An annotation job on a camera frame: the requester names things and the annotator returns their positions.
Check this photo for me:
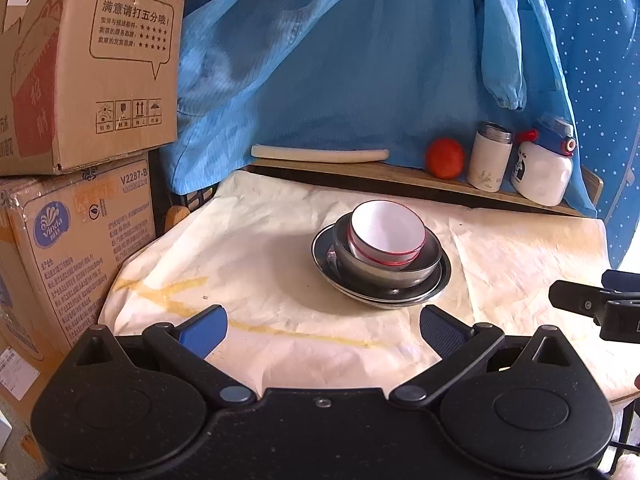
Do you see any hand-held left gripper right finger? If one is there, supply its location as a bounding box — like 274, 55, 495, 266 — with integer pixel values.
389, 305, 573, 408

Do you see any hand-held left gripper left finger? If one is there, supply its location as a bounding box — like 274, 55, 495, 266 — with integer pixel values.
70, 304, 258, 408

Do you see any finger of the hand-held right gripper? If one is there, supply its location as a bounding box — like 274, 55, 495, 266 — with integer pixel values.
601, 269, 640, 295
548, 280, 640, 326

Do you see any steel bowl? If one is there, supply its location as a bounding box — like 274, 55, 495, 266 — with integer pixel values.
333, 212, 444, 287

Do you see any white red-rimmed ceramic bowl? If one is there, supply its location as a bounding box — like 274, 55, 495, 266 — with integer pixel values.
348, 232, 423, 267
349, 200, 427, 257

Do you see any steel plate with blue sticker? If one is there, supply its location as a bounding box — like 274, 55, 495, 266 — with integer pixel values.
320, 230, 443, 298

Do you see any cream tablecloth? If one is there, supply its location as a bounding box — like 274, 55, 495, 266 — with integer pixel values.
97, 169, 640, 403

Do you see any wooden furniture corner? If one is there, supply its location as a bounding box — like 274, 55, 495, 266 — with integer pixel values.
165, 204, 192, 235

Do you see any black plastic crate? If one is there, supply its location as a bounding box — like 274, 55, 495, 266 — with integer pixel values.
165, 186, 221, 212

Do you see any white water bottle blue lid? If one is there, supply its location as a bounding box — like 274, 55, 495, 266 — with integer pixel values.
511, 114, 576, 207

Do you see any cardboard box with blue logo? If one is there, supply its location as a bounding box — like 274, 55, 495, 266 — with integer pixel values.
0, 155, 161, 361

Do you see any white thermos cup steel lid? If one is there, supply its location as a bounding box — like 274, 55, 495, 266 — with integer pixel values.
467, 121, 513, 192

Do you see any red tomato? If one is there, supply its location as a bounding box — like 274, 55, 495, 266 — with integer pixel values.
425, 137, 466, 179

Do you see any blue white-dotted cloth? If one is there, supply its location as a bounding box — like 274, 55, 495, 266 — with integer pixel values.
530, 0, 640, 271

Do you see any long white stick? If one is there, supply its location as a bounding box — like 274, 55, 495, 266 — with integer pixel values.
250, 144, 390, 165

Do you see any cardboard box with speech bubble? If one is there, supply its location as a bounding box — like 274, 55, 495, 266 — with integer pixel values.
0, 0, 187, 177

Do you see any light blue hanging garment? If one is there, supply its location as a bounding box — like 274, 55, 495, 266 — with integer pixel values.
170, 0, 601, 206

